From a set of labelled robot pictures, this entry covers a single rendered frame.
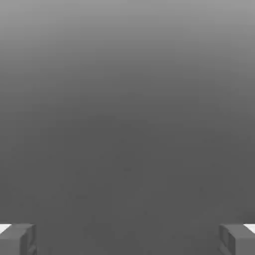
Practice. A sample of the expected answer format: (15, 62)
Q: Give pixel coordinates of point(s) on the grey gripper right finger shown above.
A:
(239, 241)

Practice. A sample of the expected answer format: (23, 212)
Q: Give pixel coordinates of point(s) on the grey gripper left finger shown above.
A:
(16, 240)

